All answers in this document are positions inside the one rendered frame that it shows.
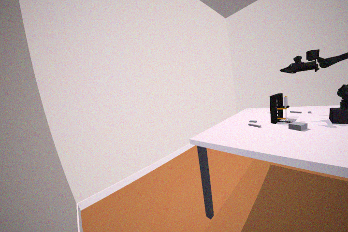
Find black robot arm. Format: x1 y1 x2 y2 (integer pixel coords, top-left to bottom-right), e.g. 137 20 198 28
293 49 348 110

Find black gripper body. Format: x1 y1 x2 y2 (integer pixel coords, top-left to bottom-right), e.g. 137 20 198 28
290 63 307 73

